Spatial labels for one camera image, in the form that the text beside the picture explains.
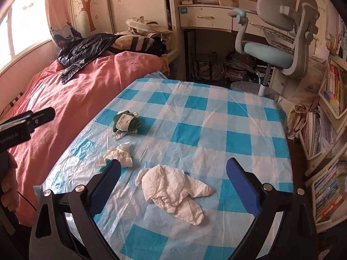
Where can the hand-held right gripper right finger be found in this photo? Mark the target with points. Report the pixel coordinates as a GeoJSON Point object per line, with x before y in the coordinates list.
{"type": "Point", "coordinates": [242, 188]}

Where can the grey and blue desk chair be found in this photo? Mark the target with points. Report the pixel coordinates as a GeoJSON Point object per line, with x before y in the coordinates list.
{"type": "Point", "coordinates": [273, 5]}

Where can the blue checkered plastic tablecloth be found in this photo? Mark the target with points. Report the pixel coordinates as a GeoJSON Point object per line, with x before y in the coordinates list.
{"type": "Point", "coordinates": [189, 140]}

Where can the white book rack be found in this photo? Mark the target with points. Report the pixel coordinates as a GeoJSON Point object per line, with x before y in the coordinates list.
{"type": "Point", "coordinates": [333, 146]}

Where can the large white paper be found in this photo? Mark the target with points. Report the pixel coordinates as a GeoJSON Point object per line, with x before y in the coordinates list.
{"type": "Point", "coordinates": [168, 189]}

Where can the pink curtain with blue print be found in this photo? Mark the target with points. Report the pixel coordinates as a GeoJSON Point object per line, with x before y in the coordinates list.
{"type": "Point", "coordinates": [58, 8]}

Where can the small white tissue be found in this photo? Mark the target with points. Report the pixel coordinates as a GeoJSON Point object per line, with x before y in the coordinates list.
{"type": "Point", "coordinates": [122, 154]}

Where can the row of colourful thin books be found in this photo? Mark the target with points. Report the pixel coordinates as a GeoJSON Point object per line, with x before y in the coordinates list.
{"type": "Point", "coordinates": [329, 192]}

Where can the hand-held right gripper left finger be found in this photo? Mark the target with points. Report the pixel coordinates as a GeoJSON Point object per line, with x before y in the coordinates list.
{"type": "Point", "coordinates": [104, 188]}

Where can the green packet with white label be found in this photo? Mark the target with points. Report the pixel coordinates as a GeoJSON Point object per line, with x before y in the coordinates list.
{"type": "Point", "coordinates": [123, 121]}

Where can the black shiny jacket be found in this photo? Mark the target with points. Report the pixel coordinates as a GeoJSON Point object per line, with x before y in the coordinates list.
{"type": "Point", "coordinates": [81, 48]}

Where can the row of red-spined books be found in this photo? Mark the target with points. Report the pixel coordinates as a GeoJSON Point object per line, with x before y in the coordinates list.
{"type": "Point", "coordinates": [334, 84]}

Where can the pink bed blanket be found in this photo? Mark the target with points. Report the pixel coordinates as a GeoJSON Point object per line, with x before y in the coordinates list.
{"type": "Point", "coordinates": [67, 100]}

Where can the pile of bags under desk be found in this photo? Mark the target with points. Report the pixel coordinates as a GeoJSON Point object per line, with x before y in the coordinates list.
{"type": "Point", "coordinates": [222, 67]}

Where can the cream tote bag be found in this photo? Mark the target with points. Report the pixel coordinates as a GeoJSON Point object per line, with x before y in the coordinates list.
{"type": "Point", "coordinates": [306, 86]}

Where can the white desk with drawers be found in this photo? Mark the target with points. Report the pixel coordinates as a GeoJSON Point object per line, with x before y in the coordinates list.
{"type": "Point", "coordinates": [206, 16]}

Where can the window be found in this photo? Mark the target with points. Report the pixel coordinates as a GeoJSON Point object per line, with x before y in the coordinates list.
{"type": "Point", "coordinates": [27, 24]}

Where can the striped cushion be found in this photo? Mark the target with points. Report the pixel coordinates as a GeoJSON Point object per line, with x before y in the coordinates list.
{"type": "Point", "coordinates": [15, 100]}

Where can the person's left hand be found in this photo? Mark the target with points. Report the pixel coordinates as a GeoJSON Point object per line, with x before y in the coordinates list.
{"type": "Point", "coordinates": [9, 195]}

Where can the beige canvas backpack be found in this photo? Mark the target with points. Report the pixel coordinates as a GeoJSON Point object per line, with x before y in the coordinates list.
{"type": "Point", "coordinates": [146, 25]}

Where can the wardrobe with tree decoration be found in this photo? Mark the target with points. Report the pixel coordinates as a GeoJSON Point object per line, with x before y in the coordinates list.
{"type": "Point", "coordinates": [122, 0]}

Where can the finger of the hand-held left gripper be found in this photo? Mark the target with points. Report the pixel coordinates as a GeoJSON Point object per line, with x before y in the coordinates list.
{"type": "Point", "coordinates": [43, 115]}
{"type": "Point", "coordinates": [13, 119]}

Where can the tan striped cloth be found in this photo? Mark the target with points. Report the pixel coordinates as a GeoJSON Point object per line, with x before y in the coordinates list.
{"type": "Point", "coordinates": [130, 42]}

